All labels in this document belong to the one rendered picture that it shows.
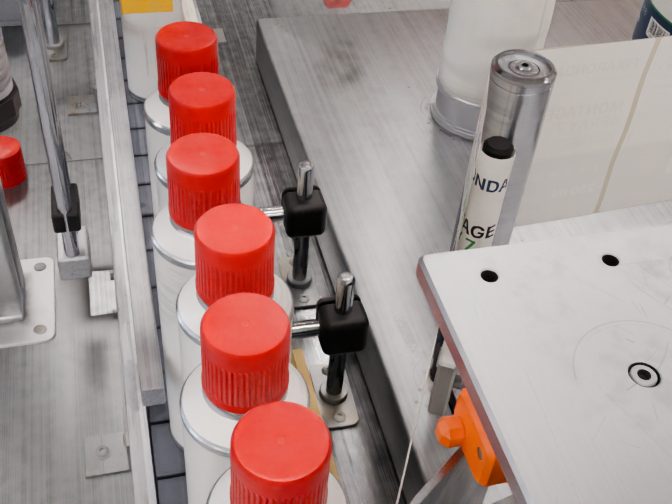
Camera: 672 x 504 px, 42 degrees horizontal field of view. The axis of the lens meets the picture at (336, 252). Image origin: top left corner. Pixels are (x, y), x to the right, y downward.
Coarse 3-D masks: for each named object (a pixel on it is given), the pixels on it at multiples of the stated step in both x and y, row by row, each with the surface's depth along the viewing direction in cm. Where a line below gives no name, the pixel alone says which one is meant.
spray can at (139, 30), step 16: (176, 0) 72; (128, 16) 72; (144, 16) 71; (160, 16) 71; (176, 16) 73; (128, 32) 73; (144, 32) 72; (128, 48) 74; (144, 48) 73; (128, 64) 75; (144, 64) 74; (128, 80) 77; (144, 80) 75; (144, 96) 77
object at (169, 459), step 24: (120, 24) 87; (120, 48) 83; (144, 120) 75; (144, 144) 73; (144, 168) 70; (144, 192) 68; (144, 216) 66; (168, 408) 53; (168, 432) 52; (168, 456) 51; (168, 480) 50
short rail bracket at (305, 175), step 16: (304, 160) 61; (304, 176) 61; (288, 192) 64; (304, 192) 62; (320, 192) 64; (288, 208) 62; (304, 208) 62; (320, 208) 62; (288, 224) 63; (304, 224) 63; (320, 224) 63; (304, 240) 65; (304, 256) 66; (304, 272) 68
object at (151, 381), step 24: (120, 72) 65; (120, 96) 63; (120, 120) 61; (120, 144) 59; (120, 168) 57; (120, 192) 55; (144, 240) 52; (144, 264) 51; (144, 288) 49; (144, 312) 48; (144, 336) 47; (144, 360) 46; (144, 384) 44
